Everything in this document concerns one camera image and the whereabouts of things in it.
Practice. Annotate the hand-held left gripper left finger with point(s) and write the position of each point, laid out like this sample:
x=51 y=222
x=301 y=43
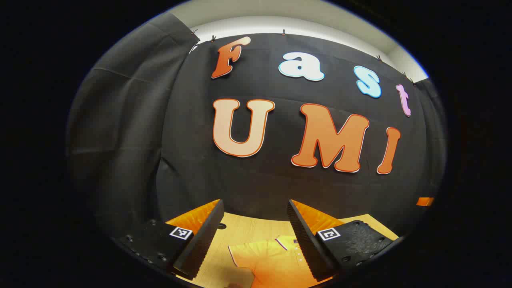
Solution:
x=204 y=240

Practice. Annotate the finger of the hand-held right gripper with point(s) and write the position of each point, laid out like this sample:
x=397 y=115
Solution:
x=424 y=201

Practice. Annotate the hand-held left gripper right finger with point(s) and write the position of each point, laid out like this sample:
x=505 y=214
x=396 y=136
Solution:
x=306 y=244

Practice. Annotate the orange T-shirt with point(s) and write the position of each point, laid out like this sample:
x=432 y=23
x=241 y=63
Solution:
x=272 y=264

